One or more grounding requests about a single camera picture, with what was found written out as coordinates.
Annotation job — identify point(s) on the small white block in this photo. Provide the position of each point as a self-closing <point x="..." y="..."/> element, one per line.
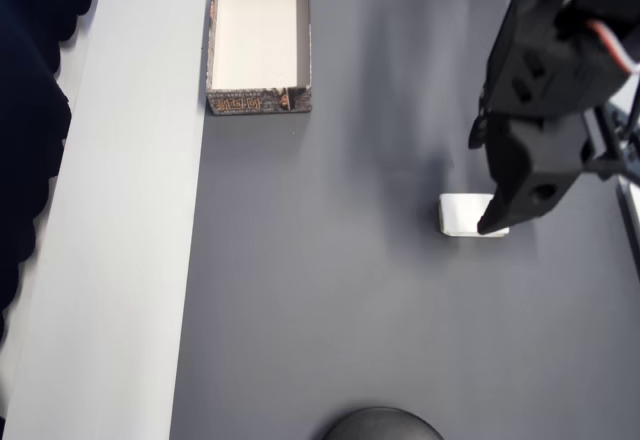
<point x="462" y="212"/>

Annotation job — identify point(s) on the dark blue curtain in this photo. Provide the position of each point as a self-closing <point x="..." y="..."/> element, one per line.
<point x="25" y="110"/>

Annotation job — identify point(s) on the black round-base stand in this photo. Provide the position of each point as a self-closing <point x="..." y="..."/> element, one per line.
<point x="382" y="425"/>

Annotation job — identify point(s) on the grey desk mat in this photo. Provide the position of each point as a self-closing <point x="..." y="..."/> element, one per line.
<point x="325" y="260"/>

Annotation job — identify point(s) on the patterned cardboard box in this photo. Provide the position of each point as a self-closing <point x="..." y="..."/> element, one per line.
<point x="255" y="25"/>

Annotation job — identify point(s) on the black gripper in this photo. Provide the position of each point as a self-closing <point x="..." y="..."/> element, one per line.
<point x="531" y="172"/>

